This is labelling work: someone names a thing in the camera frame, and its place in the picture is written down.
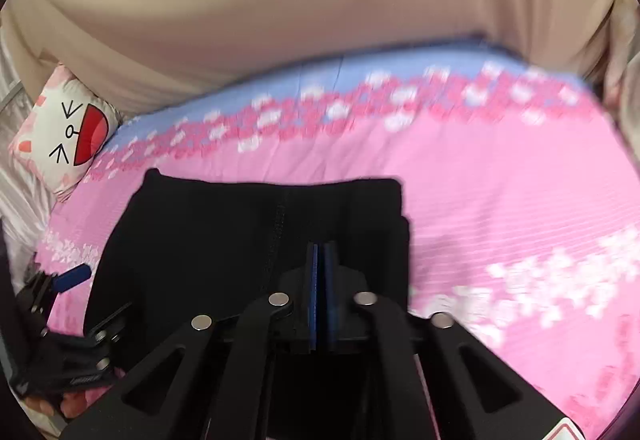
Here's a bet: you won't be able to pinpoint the cartoon face pillow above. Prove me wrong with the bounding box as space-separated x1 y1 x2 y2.
7 64 123 201

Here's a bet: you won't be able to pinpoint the pink floral bed sheet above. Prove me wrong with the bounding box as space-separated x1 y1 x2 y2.
35 37 636 440

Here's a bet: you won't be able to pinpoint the white wrinkled cloth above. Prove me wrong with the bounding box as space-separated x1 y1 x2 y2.
0 27 61 281

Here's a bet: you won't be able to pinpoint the person's left hand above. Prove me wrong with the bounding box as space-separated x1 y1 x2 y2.
22 390 88 421

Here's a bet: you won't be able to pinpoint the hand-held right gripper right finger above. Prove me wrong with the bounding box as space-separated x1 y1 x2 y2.
320 244 571 440

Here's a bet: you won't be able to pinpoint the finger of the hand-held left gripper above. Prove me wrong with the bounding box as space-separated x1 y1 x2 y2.
22 265 93 336
84 302 133 371

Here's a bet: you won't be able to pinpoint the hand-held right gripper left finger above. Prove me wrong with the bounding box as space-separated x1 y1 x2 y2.
60 244 319 440

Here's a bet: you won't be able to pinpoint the black pants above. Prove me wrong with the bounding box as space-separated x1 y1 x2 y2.
82 167 415 371

